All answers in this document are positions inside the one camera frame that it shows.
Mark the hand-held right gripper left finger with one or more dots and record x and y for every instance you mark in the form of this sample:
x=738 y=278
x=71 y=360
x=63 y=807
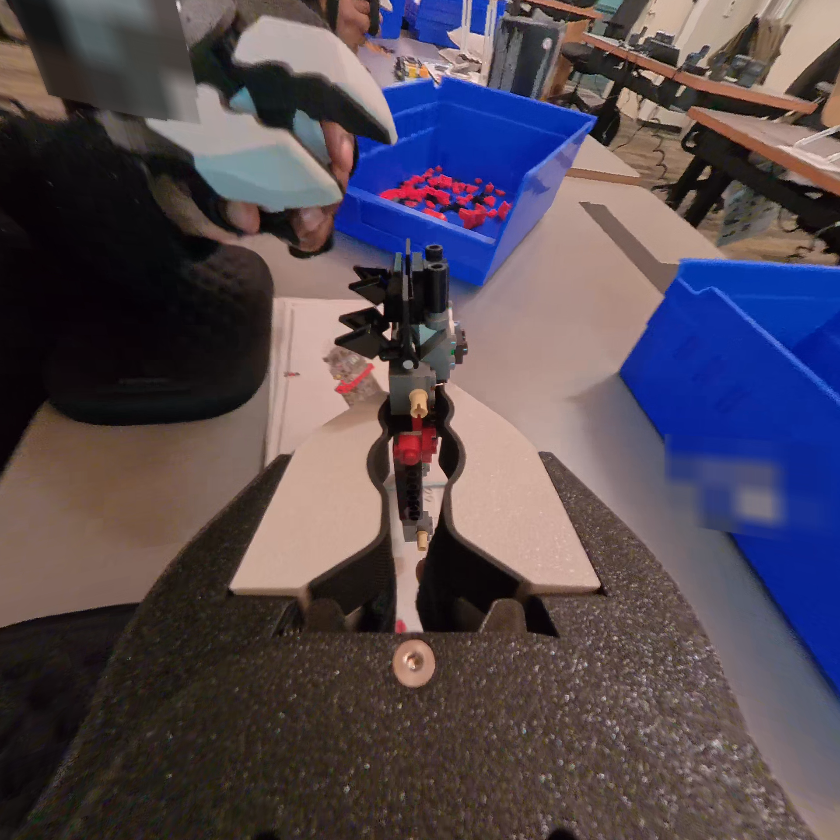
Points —
x=315 y=518

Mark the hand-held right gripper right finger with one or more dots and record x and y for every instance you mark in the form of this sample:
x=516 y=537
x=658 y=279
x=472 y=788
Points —
x=518 y=518

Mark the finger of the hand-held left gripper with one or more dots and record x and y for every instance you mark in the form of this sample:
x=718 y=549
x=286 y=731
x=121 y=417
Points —
x=315 y=49
x=249 y=161

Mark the lego car chassis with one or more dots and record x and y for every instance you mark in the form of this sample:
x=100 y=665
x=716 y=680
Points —
x=410 y=380

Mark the small black lego piece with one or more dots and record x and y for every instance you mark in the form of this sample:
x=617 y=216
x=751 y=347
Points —
x=434 y=282

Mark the small lego model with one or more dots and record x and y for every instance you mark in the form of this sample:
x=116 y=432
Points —
x=410 y=67

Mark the pile of red lego bricks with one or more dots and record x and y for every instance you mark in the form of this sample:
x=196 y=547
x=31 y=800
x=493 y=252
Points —
x=439 y=197

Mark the person's left hand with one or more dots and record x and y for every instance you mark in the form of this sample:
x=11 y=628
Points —
x=315 y=226

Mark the white instruction booklet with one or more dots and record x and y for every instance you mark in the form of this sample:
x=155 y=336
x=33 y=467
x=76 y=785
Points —
x=302 y=407

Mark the small blue bin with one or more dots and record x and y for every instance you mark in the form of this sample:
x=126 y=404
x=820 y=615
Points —
x=433 y=19

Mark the blue bin holding red bricks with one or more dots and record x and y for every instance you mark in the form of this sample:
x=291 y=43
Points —
x=407 y=236

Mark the black cardboard box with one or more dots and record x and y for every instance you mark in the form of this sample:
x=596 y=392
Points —
x=525 y=59

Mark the blue bin with black divider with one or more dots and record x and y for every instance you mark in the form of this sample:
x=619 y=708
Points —
x=709 y=367

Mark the person's black clothing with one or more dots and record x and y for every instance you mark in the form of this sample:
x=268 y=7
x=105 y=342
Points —
x=46 y=689

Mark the wooden edged office desk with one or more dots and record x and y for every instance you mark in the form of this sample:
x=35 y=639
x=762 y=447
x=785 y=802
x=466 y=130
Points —
x=774 y=138
x=722 y=88

